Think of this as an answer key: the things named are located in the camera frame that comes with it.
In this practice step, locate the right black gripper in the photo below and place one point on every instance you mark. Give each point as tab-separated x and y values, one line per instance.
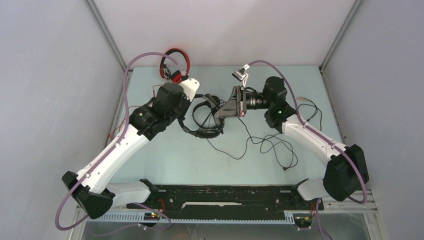
236	106

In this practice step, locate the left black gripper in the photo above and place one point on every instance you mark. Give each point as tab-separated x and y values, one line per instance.
186	103

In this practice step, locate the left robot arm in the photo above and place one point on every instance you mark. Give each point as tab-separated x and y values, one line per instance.
93	191

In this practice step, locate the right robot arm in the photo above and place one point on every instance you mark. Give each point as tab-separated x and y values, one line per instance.
346	169

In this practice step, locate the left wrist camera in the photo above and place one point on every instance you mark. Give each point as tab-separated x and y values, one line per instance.
190	87

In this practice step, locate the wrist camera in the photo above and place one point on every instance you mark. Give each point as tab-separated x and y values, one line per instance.
190	87
241	75

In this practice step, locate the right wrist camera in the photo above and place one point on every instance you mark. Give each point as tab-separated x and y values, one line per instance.
241	75

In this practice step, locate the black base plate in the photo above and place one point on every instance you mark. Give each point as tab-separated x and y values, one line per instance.
240	203

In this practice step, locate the aluminium frame rail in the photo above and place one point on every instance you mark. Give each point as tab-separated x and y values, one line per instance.
132	213

